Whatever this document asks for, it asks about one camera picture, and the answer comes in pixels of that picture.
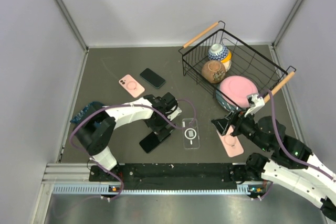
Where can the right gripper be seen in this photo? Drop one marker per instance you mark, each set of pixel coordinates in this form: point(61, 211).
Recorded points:
point(221, 124)

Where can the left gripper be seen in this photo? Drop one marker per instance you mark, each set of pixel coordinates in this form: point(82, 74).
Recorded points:
point(161, 130)

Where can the clear phone case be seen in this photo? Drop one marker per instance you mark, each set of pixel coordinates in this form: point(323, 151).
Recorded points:
point(190, 133)

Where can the pink phone case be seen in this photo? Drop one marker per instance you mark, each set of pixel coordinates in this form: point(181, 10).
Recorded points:
point(134, 88)

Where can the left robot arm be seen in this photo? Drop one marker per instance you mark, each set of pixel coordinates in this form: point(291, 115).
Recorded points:
point(95, 124)

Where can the pink case near right arm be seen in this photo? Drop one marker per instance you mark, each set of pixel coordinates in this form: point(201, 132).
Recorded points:
point(231, 143)

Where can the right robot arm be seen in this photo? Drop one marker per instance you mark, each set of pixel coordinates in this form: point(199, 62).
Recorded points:
point(292, 164)

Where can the dark patterned bowl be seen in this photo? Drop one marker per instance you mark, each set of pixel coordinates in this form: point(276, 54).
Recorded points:
point(225, 104)

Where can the pink plate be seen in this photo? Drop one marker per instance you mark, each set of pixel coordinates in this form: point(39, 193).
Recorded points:
point(236, 89)

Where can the teal-edged black smartphone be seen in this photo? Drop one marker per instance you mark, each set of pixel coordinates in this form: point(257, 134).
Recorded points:
point(152, 78)

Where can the brown ceramic bowl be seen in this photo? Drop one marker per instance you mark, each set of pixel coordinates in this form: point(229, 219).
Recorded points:
point(213, 71)

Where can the yellow white cup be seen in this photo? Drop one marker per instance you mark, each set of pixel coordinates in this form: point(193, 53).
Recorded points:
point(227, 62)

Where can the blue cloth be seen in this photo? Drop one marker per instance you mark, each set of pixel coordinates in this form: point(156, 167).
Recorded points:
point(77, 118)

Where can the blue patterned bowl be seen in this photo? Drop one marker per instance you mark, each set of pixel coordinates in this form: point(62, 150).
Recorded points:
point(217, 52)

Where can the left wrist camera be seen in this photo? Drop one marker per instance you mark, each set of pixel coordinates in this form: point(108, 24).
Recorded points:
point(173, 113)

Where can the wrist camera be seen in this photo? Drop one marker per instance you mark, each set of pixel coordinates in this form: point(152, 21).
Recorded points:
point(256, 102)
point(173, 113)

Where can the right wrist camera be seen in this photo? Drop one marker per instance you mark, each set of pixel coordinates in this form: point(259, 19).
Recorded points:
point(256, 102)

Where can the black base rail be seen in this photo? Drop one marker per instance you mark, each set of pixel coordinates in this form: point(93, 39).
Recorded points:
point(227, 172)

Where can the black wire basket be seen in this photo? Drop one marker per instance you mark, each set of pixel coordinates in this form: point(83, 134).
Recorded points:
point(246, 62)

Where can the grey slotted cable duct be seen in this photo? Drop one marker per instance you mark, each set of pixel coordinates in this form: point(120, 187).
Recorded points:
point(86, 189)

